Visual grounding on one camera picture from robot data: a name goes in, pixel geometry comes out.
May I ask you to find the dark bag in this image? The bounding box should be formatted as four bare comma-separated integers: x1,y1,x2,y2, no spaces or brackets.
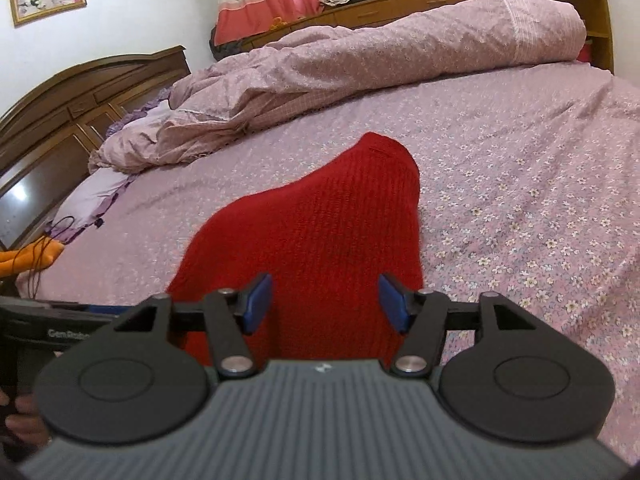
208,26,247,62

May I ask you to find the pink floral bed sheet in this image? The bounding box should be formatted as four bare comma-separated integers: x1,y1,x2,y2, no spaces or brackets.
15,60,640,461

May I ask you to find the black cable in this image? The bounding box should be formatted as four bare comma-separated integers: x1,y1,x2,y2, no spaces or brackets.
14,216,76,302

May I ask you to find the person's left hand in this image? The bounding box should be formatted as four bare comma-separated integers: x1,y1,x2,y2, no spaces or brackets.
0,389,52,462

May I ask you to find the red knit cardigan sweater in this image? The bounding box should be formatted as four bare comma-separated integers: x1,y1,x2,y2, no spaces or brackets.
165,131,426,368

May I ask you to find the lilac ruffled pillow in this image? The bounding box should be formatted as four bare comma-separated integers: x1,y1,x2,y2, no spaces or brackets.
47,87,176,244

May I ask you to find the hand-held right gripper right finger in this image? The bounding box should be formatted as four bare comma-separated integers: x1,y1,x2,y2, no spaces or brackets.
378,273,537,379

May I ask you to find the orange plush toy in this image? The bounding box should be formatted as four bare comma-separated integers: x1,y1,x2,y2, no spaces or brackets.
0,237,67,279

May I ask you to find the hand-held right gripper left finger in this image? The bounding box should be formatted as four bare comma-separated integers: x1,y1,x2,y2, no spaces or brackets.
114,273,274,380

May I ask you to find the red and white curtain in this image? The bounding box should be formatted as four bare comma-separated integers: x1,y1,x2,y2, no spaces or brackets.
214,0,463,47

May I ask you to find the pink floral quilt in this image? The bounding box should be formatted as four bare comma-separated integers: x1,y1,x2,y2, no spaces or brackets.
89,0,587,177

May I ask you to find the wooden headboard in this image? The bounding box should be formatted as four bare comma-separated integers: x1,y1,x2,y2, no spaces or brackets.
0,46,194,253

